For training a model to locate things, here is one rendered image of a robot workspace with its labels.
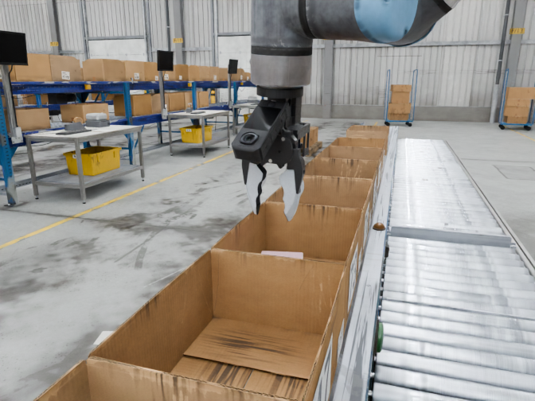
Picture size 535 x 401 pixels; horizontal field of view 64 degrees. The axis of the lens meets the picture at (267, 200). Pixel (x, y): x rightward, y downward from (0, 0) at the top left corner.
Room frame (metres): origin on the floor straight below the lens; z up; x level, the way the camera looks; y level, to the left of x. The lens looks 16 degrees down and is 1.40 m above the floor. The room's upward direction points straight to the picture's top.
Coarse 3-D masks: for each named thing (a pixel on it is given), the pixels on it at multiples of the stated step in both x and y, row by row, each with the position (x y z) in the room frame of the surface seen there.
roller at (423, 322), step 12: (384, 312) 1.11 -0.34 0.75; (396, 324) 1.08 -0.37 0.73; (408, 324) 1.07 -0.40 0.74; (420, 324) 1.06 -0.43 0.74; (432, 324) 1.06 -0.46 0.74; (444, 324) 1.05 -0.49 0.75; (456, 324) 1.05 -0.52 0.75; (468, 324) 1.05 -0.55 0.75; (480, 336) 1.01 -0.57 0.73; (492, 336) 1.01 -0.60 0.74; (504, 336) 1.00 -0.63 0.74; (516, 336) 1.00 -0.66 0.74; (528, 336) 0.99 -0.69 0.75
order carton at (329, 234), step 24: (264, 216) 1.22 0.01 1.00; (312, 216) 1.19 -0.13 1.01; (336, 216) 1.17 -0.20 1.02; (360, 216) 1.14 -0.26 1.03; (240, 240) 1.03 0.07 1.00; (264, 240) 1.22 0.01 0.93; (288, 240) 1.21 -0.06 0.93; (312, 240) 1.18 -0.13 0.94; (336, 240) 1.16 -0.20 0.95; (360, 240) 1.06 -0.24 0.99
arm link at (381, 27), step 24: (312, 0) 0.58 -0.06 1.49; (336, 0) 0.56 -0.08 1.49; (360, 0) 0.54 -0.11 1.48; (384, 0) 0.53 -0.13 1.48; (408, 0) 0.57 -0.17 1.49; (312, 24) 0.59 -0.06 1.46; (336, 24) 0.57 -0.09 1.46; (360, 24) 0.55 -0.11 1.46; (384, 24) 0.54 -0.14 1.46; (408, 24) 0.58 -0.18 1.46
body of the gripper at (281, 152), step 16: (272, 96) 0.64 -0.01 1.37; (288, 96) 0.64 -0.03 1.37; (288, 112) 0.67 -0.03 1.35; (288, 128) 0.67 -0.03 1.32; (304, 128) 0.69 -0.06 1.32; (272, 144) 0.65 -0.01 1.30; (288, 144) 0.64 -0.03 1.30; (304, 144) 0.69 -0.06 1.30; (272, 160) 0.66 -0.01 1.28; (288, 160) 0.65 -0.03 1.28
